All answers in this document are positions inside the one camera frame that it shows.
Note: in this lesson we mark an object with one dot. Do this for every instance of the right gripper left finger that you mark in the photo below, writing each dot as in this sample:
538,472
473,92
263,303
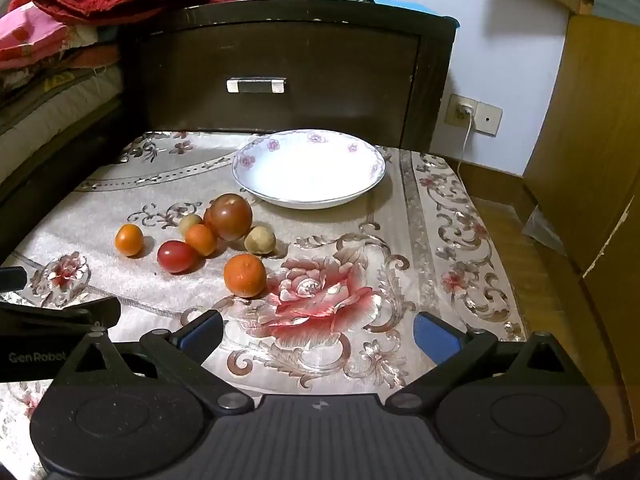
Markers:
178,358

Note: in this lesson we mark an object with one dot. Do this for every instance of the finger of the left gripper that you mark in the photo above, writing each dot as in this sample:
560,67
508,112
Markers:
103,312
12,278

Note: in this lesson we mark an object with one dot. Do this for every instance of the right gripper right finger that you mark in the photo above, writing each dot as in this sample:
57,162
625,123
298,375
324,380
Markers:
458,356

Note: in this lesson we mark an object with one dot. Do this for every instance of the small orange kumquat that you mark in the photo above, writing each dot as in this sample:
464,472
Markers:
129,240
201,239

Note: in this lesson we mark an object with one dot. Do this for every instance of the red oval cherry tomato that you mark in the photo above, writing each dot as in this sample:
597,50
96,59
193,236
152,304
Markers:
176,257

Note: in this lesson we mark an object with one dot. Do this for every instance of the large orange tangerine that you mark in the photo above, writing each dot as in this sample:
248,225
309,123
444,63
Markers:
245,276

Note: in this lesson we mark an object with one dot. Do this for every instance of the beige longan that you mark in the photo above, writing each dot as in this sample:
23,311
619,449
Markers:
260,241
186,223

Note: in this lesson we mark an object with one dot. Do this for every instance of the large dark red tomato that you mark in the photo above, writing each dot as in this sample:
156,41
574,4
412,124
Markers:
229,217

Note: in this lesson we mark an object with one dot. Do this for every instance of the floral embroidered tablecloth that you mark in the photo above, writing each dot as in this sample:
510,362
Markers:
331,339

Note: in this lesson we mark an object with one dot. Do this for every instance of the clear plastic bag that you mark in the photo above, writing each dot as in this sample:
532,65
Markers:
541,231

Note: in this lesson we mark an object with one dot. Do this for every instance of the mattress stack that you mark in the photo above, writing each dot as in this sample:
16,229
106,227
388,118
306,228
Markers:
42,99

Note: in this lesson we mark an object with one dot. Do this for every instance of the wooden wardrobe door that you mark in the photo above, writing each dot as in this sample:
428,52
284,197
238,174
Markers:
584,176

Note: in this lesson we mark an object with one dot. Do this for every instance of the white floral porcelain plate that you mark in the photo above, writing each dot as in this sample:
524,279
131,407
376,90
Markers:
308,169

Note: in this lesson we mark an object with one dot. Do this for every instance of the pink floral bedding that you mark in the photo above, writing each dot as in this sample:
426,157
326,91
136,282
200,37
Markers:
27,35

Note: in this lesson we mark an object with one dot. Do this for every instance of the dark wooden drawer cabinet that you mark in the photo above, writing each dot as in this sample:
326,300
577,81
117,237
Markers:
348,67

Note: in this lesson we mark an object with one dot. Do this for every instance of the blue cloth on cabinet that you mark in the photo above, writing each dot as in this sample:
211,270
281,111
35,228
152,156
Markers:
417,15

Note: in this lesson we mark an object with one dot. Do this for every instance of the wall power socket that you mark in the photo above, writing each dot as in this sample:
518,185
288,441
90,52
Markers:
485,118

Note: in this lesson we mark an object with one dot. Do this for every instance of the silver drawer handle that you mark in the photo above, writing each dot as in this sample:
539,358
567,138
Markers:
267,85

